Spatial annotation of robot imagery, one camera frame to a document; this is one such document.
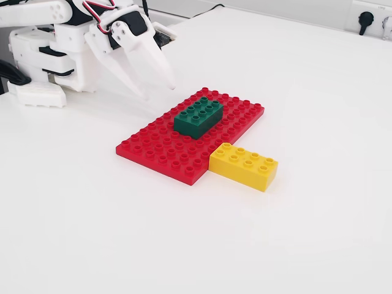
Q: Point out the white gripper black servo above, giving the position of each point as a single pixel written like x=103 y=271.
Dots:
x=132 y=41

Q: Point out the yellow lego brick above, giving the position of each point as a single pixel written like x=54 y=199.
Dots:
x=242 y=171

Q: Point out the green lego brick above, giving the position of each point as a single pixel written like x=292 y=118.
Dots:
x=196 y=125

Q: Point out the red lego baseplate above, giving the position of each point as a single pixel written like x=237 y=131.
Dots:
x=159 y=153

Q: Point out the white table clamp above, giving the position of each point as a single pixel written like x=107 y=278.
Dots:
x=36 y=95

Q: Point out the black power plug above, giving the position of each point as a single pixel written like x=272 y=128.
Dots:
x=365 y=20

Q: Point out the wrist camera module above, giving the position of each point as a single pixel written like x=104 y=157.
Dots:
x=165 y=36

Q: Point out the white wall socket strip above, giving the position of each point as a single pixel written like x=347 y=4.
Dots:
x=379 y=12

